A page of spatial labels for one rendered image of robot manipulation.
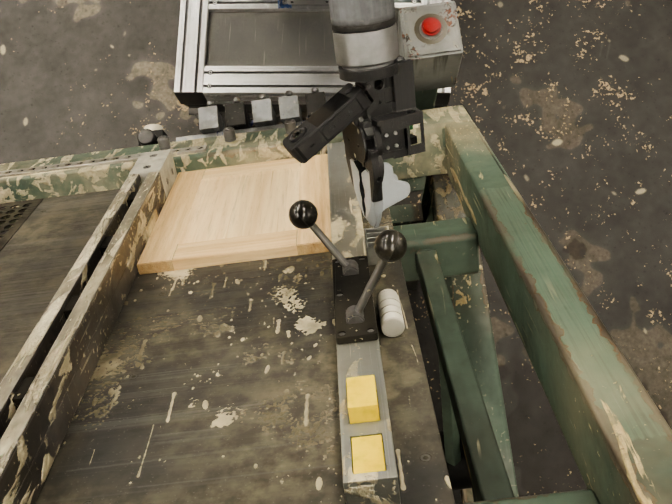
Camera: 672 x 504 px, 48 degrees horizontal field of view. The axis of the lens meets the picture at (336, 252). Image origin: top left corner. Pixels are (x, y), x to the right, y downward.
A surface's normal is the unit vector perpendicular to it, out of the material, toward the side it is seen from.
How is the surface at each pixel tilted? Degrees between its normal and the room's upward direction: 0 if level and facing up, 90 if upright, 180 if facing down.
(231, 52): 0
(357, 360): 51
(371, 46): 40
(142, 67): 0
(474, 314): 0
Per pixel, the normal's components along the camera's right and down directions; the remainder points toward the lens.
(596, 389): -0.12, -0.88
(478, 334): -0.06, -0.20
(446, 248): 0.03, 0.45
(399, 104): 0.37, 0.39
